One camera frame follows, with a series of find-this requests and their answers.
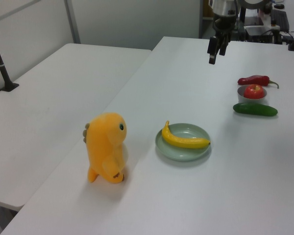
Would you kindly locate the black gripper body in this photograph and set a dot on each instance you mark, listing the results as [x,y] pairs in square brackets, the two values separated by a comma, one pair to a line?
[224,25]

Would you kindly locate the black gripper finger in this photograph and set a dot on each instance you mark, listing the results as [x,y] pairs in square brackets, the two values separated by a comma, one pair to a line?
[223,47]
[212,49]

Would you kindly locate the green toy cucumber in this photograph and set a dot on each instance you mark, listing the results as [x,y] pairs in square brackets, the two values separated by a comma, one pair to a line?
[254,109]

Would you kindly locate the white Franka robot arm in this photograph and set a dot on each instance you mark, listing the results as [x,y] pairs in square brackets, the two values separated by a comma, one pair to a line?
[223,7]

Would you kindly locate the small metal bowl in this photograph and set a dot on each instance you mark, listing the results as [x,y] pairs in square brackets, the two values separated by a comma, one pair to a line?
[242,99]

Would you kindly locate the red toy chili pepper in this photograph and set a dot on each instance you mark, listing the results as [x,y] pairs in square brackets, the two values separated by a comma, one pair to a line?
[254,79]

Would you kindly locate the red toy apple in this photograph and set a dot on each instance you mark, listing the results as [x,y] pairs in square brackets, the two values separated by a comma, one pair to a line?
[253,91]

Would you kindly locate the black computer keyboard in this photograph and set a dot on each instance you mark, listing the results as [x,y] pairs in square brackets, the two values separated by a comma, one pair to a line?
[280,18]

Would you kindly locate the black computer mouse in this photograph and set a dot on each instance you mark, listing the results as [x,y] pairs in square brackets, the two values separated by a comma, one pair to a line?
[279,6]

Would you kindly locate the yellow toy banana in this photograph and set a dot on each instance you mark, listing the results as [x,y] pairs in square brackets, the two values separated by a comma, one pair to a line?
[186,142]

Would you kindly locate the pale green plate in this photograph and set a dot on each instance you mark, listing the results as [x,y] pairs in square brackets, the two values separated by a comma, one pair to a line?
[183,154]

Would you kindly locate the orange plush dinosaur toy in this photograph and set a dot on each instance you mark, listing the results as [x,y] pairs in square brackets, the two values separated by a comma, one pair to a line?
[105,147]

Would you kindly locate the white side table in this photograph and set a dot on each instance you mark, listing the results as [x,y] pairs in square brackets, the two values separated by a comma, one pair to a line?
[51,98]

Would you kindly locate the aluminium partition post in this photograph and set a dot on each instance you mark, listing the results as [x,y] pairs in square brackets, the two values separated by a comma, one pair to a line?
[72,22]

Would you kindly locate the black camera pole white band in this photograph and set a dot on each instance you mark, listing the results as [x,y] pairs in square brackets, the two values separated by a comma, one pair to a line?
[2,71]

